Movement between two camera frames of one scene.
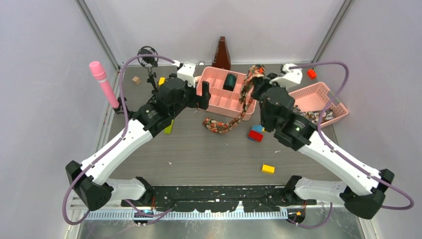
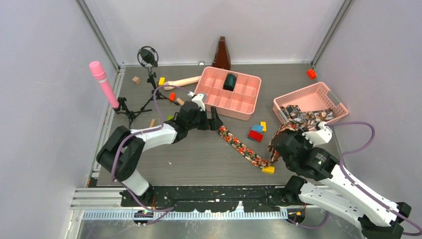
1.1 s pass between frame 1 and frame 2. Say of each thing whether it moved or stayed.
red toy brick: stayed
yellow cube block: stayed
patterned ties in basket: stayed
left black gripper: moved
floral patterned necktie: moved
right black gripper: moved
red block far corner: stayed
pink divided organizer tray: stayed
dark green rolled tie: stayed
